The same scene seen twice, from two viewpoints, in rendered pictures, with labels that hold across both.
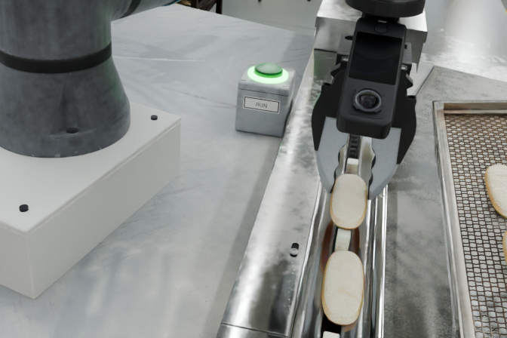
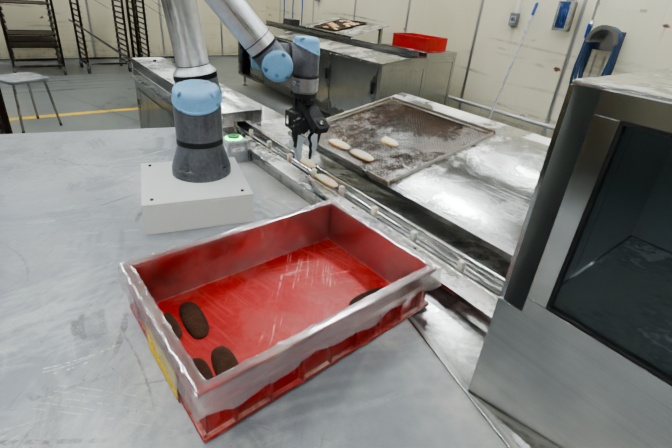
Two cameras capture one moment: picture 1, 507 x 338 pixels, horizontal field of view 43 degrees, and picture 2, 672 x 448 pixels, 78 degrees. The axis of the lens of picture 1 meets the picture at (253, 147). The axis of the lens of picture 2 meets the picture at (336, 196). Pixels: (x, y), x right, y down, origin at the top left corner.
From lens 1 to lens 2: 0.81 m
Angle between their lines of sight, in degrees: 42
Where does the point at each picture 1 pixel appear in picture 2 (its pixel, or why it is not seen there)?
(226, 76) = not seen: hidden behind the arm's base
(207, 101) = not seen: hidden behind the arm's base
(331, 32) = (226, 119)
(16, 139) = (209, 176)
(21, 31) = (207, 132)
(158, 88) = not seen: hidden behind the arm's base
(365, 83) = (317, 118)
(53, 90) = (217, 152)
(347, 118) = (320, 128)
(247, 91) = (232, 146)
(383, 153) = (313, 141)
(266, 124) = (241, 157)
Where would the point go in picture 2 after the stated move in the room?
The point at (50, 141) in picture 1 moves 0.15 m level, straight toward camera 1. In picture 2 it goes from (221, 172) to (270, 186)
